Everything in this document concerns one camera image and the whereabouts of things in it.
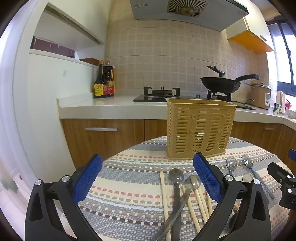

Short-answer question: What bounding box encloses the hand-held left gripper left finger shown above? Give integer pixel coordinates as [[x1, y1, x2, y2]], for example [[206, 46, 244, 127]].
[[24, 153, 103, 241]]

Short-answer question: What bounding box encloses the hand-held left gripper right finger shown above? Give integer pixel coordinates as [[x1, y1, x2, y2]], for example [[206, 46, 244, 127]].
[[193, 152, 271, 241]]

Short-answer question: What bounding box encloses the wooden chopstick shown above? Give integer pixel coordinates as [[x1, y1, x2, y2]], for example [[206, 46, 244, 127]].
[[180, 185, 201, 232], [160, 171, 172, 241], [199, 185, 213, 215], [194, 188, 208, 225]]

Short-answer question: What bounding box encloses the yellow plastic utensil basket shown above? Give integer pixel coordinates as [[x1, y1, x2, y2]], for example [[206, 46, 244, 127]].
[[166, 98, 237, 161]]

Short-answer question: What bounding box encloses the wooden cabinet door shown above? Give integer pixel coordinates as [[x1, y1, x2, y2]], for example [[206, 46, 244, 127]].
[[274, 125, 296, 163], [231, 122, 284, 153], [144, 119, 168, 142], [60, 119, 145, 169]]

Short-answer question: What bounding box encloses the striped woven tablecloth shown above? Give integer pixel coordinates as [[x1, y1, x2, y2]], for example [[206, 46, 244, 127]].
[[59, 136, 296, 241]]

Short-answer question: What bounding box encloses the white kettle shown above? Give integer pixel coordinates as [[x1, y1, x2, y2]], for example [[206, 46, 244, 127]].
[[276, 91, 286, 113]]

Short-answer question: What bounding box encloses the beige rice cooker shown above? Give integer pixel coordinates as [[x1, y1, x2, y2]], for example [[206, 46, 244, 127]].
[[250, 82, 272, 110]]

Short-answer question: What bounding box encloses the white kitchen countertop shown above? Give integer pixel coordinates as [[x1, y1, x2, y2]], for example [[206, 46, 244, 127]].
[[57, 94, 296, 127]]

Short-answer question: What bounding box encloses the slim yellow label sauce bottle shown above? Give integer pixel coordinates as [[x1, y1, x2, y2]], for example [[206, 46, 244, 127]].
[[94, 60, 108, 99]]

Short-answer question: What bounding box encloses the large red label sauce bottle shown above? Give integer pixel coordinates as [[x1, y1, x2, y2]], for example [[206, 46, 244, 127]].
[[103, 61, 115, 96]]

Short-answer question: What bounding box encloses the black wok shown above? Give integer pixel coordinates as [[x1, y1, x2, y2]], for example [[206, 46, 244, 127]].
[[200, 74, 260, 94]]

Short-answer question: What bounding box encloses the black glass gas stove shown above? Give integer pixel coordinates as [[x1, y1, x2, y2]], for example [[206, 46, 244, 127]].
[[133, 86, 256, 110]]

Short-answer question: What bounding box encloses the dark framed window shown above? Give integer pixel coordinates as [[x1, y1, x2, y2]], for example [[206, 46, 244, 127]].
[[266, 21, 296, 95]]

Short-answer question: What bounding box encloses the black spatula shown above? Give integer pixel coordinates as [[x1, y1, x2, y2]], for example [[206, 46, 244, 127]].
[[207, 66, 225, 77]]

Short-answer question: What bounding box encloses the grey range hood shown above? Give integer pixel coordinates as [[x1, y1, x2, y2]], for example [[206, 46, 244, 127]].
[[129, 0, 250, 32]]

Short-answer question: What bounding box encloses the wall cabinet with orange underside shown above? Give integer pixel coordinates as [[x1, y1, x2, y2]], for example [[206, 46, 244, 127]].
[[227, 17, 275, 54]]

